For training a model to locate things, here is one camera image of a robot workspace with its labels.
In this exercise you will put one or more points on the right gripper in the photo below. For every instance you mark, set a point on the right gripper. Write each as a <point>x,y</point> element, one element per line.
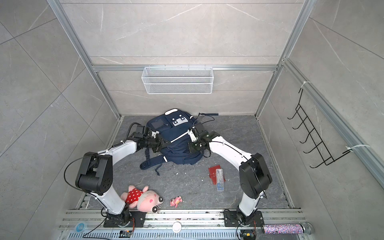
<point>190,147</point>

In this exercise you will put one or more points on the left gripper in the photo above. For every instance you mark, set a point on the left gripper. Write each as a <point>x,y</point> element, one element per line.
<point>161,143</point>

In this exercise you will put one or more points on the navy blue student backpack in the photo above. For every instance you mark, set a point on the navy blue student backpack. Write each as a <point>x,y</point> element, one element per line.
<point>173,127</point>

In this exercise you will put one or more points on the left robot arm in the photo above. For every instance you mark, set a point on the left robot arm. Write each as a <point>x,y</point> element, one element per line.
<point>95,175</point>

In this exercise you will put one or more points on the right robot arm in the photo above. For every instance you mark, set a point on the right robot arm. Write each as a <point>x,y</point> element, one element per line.
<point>254,174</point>

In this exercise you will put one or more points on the red card box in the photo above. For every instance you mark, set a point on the red card box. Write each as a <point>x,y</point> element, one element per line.
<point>212,173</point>

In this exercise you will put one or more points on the pink pig plush toy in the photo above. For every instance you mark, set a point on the pink pig plush toy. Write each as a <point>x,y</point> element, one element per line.
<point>145,200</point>

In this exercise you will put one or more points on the small pink toy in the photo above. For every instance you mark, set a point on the small pink toy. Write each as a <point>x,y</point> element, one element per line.
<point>176,201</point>

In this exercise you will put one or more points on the white round cap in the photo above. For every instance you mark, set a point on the white round cap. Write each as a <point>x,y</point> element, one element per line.
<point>177,227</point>

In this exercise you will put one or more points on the blue tape roll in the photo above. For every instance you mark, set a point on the blue tape roll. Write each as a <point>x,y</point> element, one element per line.
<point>80,227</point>

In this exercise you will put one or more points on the glitter purple tube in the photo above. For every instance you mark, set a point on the glitter purple tube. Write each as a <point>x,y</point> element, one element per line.
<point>288,229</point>

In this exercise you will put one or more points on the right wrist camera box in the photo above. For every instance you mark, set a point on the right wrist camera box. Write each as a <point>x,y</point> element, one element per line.
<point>192,135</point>

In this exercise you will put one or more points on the white wire mesh basket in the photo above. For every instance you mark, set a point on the white wire mesh basket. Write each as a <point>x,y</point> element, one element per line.
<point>178,80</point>

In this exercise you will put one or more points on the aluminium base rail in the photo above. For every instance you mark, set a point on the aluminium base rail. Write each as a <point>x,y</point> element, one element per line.
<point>182,224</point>

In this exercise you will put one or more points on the black wire hook rack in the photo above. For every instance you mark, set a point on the black wire hook rack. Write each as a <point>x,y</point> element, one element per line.
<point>315,137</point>

